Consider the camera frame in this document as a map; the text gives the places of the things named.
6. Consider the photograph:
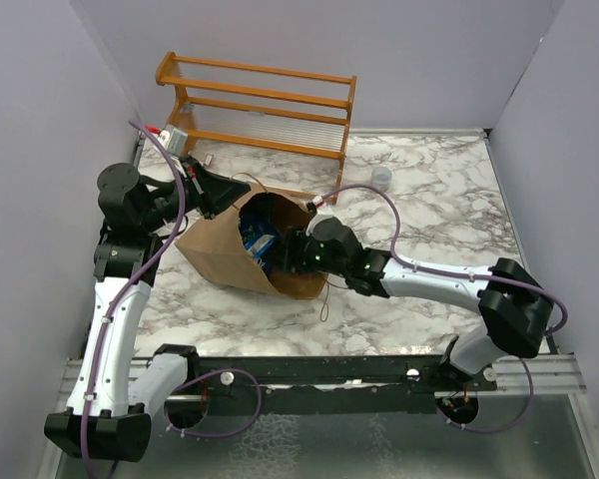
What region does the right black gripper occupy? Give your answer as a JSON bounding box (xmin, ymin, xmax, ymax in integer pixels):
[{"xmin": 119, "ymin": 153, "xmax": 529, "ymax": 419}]
[{"xmin": 269, "ymin": 225, "xmax": 348, "ymax": 277}]

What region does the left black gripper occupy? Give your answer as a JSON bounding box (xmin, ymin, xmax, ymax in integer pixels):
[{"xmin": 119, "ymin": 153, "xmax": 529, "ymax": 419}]
[{"xmin": 141, "ymin": 154, "xmax": 252, "ymax": 232}]

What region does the blue salt vinegar chips bag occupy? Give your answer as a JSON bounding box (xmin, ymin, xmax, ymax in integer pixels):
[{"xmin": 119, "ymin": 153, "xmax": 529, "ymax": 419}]
[{"xmin": 239, "ymin": 213, "xmax": 281, "ymax": 276}]

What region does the brown paper bag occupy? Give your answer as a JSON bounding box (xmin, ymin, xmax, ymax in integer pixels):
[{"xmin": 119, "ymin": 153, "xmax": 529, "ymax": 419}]
[{"xmin": 176, "ymin": 180, "xmax": 329, "ymax": 299}]

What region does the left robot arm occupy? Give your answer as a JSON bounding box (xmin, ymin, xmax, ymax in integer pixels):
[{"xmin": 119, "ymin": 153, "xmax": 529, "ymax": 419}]
[{"xmin": 44, "ymin": 157, "xmax": 251, "ymax": 464}]

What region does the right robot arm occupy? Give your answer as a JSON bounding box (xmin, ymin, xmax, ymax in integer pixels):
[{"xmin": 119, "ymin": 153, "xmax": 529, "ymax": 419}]
[{"xmin": 274, "ymin": 217, "xmax": 554, "ymax": 390}]

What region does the small clear plastic cup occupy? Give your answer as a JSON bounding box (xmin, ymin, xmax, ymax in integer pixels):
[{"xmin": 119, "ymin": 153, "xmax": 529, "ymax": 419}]
[{"xmin": 370, "ymin": 166, "xmax": 392, "ymax": 193}]

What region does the wooden shelf rack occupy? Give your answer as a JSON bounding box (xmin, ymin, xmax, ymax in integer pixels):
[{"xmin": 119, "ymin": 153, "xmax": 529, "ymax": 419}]
[{"xmin": 155, "ymin": 52, "xmax": 357, "ymax": 187}]

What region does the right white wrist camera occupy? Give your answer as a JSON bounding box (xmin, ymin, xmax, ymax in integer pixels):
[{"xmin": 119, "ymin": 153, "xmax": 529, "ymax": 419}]
[{"xmin": 306, "ymin": 196, "xmax": 334, "ymax": 228}]

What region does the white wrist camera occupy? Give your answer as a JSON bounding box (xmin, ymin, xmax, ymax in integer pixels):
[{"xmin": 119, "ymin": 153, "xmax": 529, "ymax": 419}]
[
  {"xmin": 306, "ymin": 196, "xmax": 334, "ymax": 228},
  {"xmin": 147, "ymin": 124, "xmax": 192, "ymax": 157}
]

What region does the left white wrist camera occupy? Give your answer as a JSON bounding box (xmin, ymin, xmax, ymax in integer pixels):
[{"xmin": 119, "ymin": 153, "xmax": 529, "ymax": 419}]
[{"xmin": 147, "ymin": 124, "xmax": 192, "ymax": 157}]

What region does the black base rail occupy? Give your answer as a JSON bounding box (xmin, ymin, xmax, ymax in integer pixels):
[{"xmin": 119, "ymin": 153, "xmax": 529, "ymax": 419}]
[{"xmin": 159, "ymin": 343, "xmax": 500, "ymax": 430}]

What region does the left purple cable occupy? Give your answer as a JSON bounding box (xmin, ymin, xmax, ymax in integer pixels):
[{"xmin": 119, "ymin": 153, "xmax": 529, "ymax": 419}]
[{"xmin": 79, "ymin": 118, "xmax": 187, "ymax": 479}]

